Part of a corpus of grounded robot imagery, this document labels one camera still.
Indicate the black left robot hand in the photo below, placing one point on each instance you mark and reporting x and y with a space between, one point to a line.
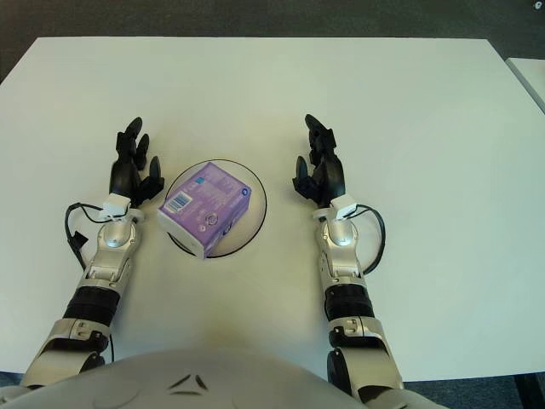
123 174

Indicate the grey robot torso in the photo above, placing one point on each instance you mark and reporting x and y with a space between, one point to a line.
191 368

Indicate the purple tissue paper pack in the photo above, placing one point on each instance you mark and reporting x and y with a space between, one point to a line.
204 204

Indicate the white side table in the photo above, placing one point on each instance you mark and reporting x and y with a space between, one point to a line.
530 81

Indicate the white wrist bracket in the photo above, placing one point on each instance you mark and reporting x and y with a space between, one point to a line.
117 206
342 206

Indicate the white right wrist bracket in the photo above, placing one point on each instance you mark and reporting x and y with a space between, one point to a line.
342 206

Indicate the white plate with black rim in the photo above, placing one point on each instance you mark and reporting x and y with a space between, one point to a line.
251 221

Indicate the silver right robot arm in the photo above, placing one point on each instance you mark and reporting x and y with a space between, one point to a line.
340 238

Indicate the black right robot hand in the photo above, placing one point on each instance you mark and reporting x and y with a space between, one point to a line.
328 174

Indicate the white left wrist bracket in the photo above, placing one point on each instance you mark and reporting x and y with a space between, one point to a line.
117 206

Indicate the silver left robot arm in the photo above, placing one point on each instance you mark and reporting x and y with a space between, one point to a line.
115 238

